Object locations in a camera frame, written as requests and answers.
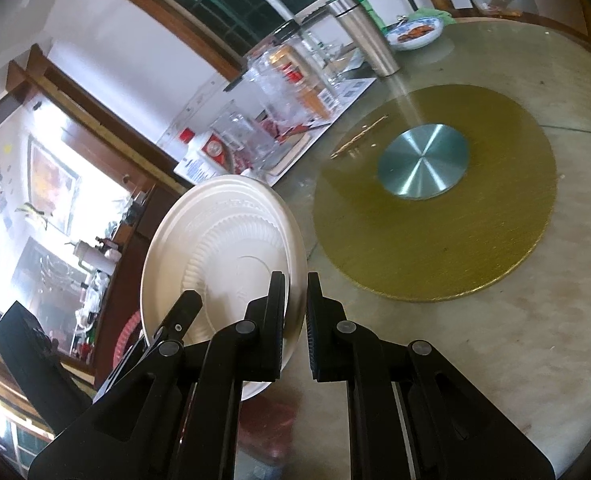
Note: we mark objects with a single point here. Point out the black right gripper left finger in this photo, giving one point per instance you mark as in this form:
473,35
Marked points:
262,355

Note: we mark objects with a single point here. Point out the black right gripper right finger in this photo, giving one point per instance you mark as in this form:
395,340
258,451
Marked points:
329,347

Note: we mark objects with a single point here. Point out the red wedding glass plate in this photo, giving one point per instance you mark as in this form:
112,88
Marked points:
265,429

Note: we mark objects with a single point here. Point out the large cream disposable plate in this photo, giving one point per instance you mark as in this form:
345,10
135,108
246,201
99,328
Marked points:
224,238

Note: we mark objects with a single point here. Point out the white tumbler with straw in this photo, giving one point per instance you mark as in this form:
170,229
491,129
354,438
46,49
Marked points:
93,259

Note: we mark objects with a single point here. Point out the gold turntable mat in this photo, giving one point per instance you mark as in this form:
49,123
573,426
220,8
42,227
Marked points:
459,242

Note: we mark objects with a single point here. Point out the white liquor bottle red cap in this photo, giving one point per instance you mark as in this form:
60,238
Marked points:
206,157

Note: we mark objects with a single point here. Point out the clear glass pitcher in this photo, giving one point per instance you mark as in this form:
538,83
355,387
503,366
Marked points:
257,148

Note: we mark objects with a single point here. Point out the old book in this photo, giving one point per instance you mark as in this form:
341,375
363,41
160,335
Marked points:
291,150

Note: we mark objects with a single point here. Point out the silver turntable hub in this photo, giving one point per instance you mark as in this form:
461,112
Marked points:
424,162

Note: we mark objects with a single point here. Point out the clear plastic water jug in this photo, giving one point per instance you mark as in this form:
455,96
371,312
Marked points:
291,89

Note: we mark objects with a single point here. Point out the steel thermos flask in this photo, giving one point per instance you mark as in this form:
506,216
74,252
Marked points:
358,24

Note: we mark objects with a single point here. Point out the blue white ceramic dish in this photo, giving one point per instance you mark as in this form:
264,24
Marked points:
414,35

